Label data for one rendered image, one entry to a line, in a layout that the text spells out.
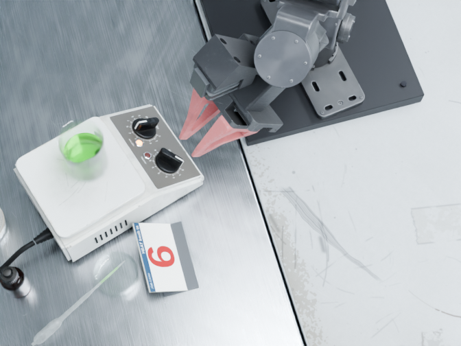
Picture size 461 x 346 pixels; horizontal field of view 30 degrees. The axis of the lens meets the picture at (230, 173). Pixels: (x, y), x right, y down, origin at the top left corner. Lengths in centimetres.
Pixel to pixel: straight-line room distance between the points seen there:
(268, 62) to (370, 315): 39
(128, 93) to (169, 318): 32
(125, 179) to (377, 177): 34
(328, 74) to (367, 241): 23
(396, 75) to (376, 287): 29
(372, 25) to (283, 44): 40
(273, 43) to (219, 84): 7
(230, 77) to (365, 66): 37
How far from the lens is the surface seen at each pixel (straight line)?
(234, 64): 85
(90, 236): 104
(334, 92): 116
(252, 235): 110
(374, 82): 119
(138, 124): 109
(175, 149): 111
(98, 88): 119
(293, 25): 84
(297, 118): 115
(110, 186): 104
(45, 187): 105
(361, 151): 116
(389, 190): 115
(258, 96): 92
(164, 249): 108
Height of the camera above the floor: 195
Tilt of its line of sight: 68 degrees down
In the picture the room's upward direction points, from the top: 4 degrees clockwise
